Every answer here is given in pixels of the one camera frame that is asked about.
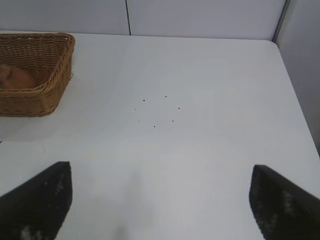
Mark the brown woven wicker basket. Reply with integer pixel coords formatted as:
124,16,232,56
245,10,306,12
0,32,76,118

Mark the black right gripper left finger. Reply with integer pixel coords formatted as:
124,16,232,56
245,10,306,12
0,161,73,240

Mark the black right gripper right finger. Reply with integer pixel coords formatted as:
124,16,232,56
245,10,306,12
248,164,320,240

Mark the orange mandarin fruit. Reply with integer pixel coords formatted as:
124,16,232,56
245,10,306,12
0,63,36,90

